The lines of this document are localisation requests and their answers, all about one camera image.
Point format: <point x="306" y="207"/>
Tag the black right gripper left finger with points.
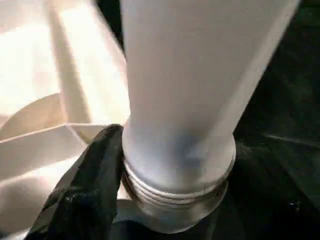
<point x="80" y="195"/>

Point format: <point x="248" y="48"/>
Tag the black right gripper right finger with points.
<point x="280" y="210"/>

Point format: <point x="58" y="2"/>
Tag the white plastic table top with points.
<point x="55" y="90"/>

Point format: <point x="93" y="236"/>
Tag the white plastic table leg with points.
<point x="190" y="100"/>

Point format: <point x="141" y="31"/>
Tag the black table mat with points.
<point x="285" y="90"/>

